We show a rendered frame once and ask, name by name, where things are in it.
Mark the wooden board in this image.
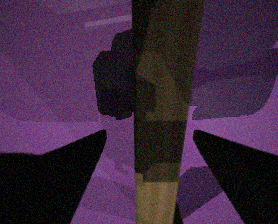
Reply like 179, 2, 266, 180
132, 0, 205, 224

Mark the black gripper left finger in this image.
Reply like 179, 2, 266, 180
0, 130, 107, 224

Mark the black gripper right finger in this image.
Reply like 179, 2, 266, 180
193, 130, 278, 224

